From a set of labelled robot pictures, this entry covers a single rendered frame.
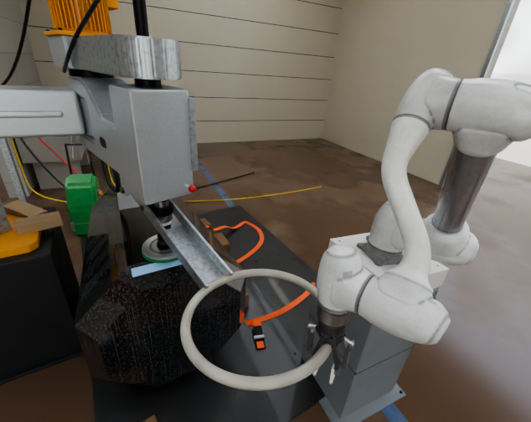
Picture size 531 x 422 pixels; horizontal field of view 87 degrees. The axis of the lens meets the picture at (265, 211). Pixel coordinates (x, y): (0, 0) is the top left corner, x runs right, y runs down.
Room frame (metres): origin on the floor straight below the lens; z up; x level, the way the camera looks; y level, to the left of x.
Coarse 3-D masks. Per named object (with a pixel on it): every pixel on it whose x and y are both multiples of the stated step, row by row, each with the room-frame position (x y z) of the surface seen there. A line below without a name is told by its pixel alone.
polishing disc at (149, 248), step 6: (150, 240) 1.13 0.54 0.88; (156, 240) 1.13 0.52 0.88; (144, 246) 1.07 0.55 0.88; (150, 246) 1.08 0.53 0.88; (156, 246) 1.08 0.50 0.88; (144, 252) 1.03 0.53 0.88; (150, 252) 1.03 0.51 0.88; (156, 252) 1.04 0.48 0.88; (162, 252) 1.04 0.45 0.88; (168, 252) 1.04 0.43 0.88; (150, 258) 1.00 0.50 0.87; (156, 258) 1.00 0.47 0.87; (162, 258) 1.00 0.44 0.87; (168, 258) 1.01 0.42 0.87
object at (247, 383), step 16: (240, 272) 0.86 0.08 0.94; (256, 272) 0.87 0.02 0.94; (272, 272) 0.87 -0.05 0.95; (208, 288) 0.77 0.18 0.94; (304, 288) 0.80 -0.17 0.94; (192, 304) 0.68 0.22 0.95; (192, 352) 0.50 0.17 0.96; (320, 352) 0.51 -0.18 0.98; (208, 368) 0.45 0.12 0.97; (304, 368) 0.46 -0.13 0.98; (224, 384) 0.42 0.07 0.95; (240, 384) 0.42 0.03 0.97; (256, 384) 0.42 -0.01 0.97; (272, 384) 0.42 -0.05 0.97; (288, 384) 0.43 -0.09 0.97
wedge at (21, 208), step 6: (6, 204) 1.45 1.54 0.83; (12, 204) 1.46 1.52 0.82; (18, 204) 1.48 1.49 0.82; (24, 204) 1.49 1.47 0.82; (30, 204) 1.50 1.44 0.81; (6, 210) 1.43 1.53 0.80; (12, 210) 1.42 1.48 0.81; (18, 210) 1.43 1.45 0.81; (24, 210) 1.44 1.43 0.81; (30, 210) 1.45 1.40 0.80; (36, 210) 1.46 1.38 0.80; (42, 210) 1.47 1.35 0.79; (24, 216) 1.40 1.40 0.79; (30, 216) 1.40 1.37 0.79
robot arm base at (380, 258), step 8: (368, 240) 1.21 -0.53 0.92; (360, 248) 1.14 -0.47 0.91; (368, 248) 1.11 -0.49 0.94; (376, 248) 1.07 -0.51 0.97; (376, 256) 1.05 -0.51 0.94; (384, 256) 1.04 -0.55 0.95; (392, 256) 1.04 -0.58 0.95; (400, 256) 1.06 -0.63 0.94; (376, 264) 1.01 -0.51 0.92; (384, 264) 1.02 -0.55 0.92; (392, 264) 1.03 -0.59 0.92
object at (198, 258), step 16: (144, 208) 1.09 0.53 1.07; (176, 208) 1.11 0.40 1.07; (160, 224) 0.99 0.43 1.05; (192, 224) 1.04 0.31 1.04; (176, 240) 0.98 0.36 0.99; (192, 240) 1.00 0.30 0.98; (192, 256) 0.92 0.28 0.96; (208, 256) 0.94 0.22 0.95; (192, 272) 0.82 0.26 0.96; (208, 272) 0.86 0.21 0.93; (224, 272) 0.86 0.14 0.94
